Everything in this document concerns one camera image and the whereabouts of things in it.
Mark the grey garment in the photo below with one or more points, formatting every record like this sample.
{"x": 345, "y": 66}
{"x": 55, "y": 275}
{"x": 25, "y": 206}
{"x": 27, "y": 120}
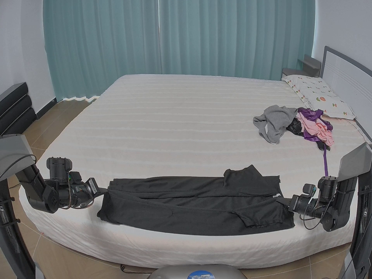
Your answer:
{"x": 274, "y": 119}

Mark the white printed pillow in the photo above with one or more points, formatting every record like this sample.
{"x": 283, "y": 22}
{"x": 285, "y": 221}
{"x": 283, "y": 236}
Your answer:
{"x": 316, "y": 93}

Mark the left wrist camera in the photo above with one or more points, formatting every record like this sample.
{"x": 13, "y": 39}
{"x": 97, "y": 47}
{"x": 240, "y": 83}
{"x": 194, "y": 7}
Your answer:
{"x": 76, "y": 178}

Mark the blue-green curtain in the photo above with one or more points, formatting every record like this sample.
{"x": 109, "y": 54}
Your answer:
{"x": 101, "y": 39}
{"x": 232, "y": 28}

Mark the pink garment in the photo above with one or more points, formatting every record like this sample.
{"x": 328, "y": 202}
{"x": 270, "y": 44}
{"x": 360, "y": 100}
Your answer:
{"x": 312, "y": 128}

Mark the black shiny garment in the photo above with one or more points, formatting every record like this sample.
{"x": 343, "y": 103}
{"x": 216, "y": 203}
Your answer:
{"x": 295, "y": 126}

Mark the black T-shirt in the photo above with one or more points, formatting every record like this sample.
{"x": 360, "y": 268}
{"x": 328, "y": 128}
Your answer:
{"x": 189, "y": 202}

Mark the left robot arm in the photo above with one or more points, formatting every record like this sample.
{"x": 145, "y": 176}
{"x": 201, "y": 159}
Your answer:
{"x": 35, "y": 190}

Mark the bed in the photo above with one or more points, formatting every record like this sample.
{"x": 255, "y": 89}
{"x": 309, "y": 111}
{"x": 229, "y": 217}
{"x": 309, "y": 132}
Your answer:
{"x": 174, "y": 118}

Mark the purple garment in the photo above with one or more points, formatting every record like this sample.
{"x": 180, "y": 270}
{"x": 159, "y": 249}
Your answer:
{"x": 309, "y": 113}

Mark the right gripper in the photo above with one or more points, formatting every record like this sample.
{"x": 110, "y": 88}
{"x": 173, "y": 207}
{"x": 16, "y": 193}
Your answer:
{"x": 302, "y": 206}

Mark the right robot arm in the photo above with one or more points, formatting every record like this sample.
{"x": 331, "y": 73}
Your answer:
{"x": 343, "y": 193}

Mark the grey bedside table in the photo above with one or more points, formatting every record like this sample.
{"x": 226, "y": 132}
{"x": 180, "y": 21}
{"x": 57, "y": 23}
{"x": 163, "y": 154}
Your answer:
{"x": 311, "y": 61}

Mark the black chest of drawers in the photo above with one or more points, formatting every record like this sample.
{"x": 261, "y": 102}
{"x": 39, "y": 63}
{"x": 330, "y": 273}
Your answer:
{"x": 14, "y": 109}

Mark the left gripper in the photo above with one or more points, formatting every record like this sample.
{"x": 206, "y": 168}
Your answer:
{"x": 84, "y": 195}

